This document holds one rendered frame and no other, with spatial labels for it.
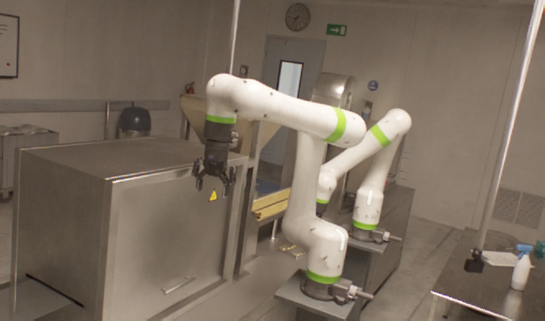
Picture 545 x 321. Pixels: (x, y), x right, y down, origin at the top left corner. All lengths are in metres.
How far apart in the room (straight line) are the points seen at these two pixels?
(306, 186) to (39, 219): 0.88
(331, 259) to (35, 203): 0.96
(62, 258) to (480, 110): 5.37
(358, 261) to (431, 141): 4.05
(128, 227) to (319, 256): 0.65
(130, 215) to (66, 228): 0.18
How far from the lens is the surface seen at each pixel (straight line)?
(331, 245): 1.59
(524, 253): 2.84
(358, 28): 6.56
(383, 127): 2.20
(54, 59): 5.86
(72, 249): 1.43
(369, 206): 2.26
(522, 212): 6.25
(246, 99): 1.22
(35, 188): 1.52
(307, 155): 1.64
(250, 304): 1.81
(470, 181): 6.23
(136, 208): 1.38
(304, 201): 1.68
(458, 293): 2.60
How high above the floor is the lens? 1.69
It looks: 11 degrees down
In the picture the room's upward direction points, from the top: 8 degrees clockwise
